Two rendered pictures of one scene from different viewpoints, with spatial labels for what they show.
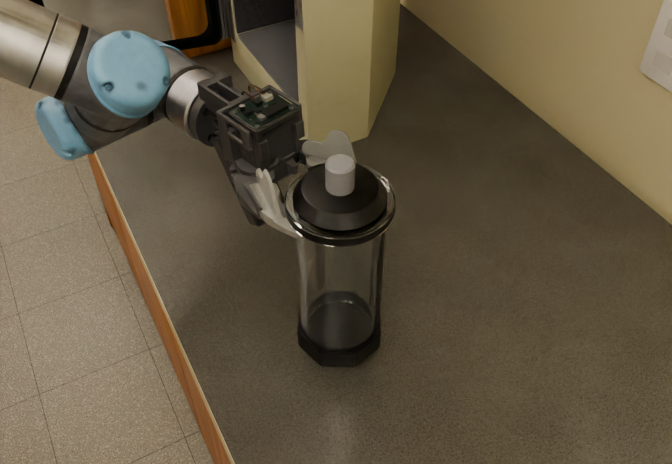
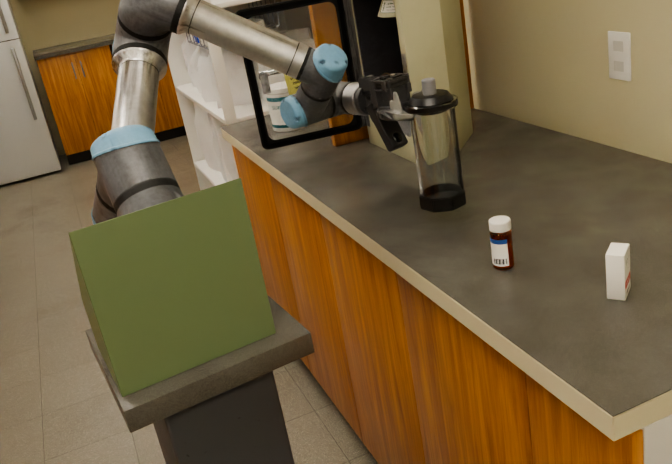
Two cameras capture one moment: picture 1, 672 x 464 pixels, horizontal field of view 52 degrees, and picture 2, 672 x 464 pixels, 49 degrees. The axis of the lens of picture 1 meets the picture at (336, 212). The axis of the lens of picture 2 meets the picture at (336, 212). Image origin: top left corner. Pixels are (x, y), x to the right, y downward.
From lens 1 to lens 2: 0.99 m
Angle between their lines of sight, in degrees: 25
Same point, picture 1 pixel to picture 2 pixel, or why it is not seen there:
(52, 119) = (290, 102)
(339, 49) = not seen: hidden behind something
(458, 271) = (514, 188)
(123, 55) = (328, 51)
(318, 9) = (416, 68)
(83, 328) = not seen: hidden behind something
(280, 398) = (413, 234)
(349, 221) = (435, 101)
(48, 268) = not seen: hidden behind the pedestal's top
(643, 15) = (602, 46)
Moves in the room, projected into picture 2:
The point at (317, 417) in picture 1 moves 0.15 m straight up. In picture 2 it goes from (434, 236) to (425, 167)
